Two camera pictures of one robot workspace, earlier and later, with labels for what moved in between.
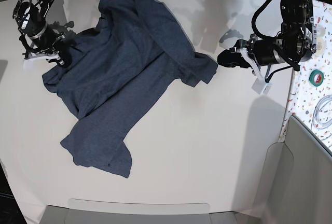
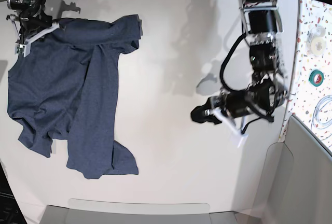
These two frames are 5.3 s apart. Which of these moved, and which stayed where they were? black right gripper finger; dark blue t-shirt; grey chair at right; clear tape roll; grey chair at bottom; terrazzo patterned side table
Moved: dark blue t-shirt; black right gripper finger
Stayed: terrazzo patterned side table; grey chair at bottom; grey chair at right; clear tape roll
